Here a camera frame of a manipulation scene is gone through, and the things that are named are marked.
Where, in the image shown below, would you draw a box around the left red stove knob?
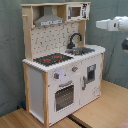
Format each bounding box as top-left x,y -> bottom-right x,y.
54,73 -> 60,79

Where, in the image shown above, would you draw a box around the grey range hood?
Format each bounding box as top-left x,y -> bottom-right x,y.
34,6 -> 64,27

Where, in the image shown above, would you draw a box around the wooden toy kitchen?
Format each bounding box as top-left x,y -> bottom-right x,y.
22,2 -> 105,127

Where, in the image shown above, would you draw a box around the grey backdrop curtain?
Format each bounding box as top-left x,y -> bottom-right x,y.
0,0 -> 128,117

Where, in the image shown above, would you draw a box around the grey toy sink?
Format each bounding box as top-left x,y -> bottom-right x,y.
65,47 -> 95,55

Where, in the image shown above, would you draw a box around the black toy faucet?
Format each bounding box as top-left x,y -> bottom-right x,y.
67,33 -> 82,49

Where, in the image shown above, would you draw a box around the white toy microwave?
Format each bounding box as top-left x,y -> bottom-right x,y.
67,3 -> 90,21

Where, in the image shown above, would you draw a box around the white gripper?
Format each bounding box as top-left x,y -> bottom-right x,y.
96,19 -> 118,31

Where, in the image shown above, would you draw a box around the white cabinet door with dispenser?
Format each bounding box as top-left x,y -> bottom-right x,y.
80,55 -> 102,106

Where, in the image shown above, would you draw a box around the white oven door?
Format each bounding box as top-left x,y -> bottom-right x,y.
49,79 -> 79,124

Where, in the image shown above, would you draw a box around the black stovetop red burners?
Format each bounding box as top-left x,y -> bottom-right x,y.
34,53 -> 70,66

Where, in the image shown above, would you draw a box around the red stove knob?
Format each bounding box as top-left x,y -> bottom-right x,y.
54,73 -> 60,79
72,67 -> 78,72

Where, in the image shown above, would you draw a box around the right red stove knob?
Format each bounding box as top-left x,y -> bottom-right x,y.
72,67 -> 78,72

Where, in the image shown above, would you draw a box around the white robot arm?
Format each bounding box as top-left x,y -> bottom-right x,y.
96,16 -> 128,53

